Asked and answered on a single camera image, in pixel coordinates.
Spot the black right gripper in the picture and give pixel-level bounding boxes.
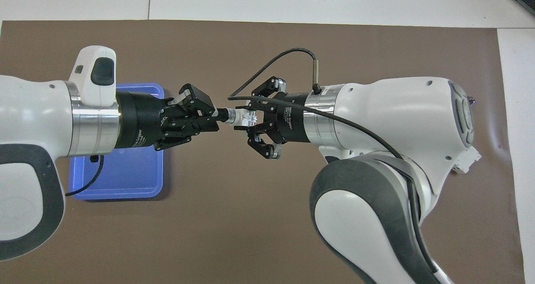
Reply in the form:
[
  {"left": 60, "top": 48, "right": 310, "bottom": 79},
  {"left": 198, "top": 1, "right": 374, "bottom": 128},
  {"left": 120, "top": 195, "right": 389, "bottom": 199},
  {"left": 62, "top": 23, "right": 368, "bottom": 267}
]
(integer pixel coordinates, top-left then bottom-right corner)
[{"left": 234, "top": 76, "right": 312, "bottom": 160}]

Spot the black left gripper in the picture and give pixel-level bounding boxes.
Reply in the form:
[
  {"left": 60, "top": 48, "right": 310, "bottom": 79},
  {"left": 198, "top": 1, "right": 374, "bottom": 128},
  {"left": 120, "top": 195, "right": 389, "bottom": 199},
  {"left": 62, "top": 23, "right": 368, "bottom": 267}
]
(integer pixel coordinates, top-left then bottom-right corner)
[{"left": 115, "top": 84, "right": 220, "bottom": 151}]

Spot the white switch green base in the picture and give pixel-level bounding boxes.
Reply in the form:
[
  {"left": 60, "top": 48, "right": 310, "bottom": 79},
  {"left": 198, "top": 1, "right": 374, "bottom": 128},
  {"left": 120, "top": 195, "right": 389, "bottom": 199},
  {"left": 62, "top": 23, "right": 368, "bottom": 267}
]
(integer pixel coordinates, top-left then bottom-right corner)
[{"left": 213, "top": 108, "right": 257, "bottom": 128}]

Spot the blue plastic tray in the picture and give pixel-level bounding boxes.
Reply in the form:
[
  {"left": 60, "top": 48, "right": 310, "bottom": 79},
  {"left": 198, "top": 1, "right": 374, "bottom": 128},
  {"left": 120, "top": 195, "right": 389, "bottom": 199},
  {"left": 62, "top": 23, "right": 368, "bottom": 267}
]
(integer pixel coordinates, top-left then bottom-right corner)
[{"left": 68, "top": 83, "right": 165, "bottom": 200}]

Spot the brown table mat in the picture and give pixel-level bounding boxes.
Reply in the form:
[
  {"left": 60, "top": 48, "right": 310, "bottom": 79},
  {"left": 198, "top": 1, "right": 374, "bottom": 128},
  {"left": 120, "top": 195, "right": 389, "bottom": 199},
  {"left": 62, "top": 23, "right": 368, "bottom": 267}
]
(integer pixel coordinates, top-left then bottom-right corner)
[{"left": 0, "top": 20, "right": 527, "bottom": 284}]

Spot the white circuit breaker red lever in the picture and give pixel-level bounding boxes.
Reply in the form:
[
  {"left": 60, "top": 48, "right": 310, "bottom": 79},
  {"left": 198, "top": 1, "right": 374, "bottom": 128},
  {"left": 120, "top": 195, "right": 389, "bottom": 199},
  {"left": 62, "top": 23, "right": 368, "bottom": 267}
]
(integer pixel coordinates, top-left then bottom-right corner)
[{"left": 452, "top": 145, "right": 482, "bottom": 175}]

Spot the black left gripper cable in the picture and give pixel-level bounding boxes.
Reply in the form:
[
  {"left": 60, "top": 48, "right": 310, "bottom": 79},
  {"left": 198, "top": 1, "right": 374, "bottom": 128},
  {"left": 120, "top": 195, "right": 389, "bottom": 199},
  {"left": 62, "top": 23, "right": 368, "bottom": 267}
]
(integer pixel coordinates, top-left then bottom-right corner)
[{"left": 65, "top": 155, "right": 104, "bottom": 197}]

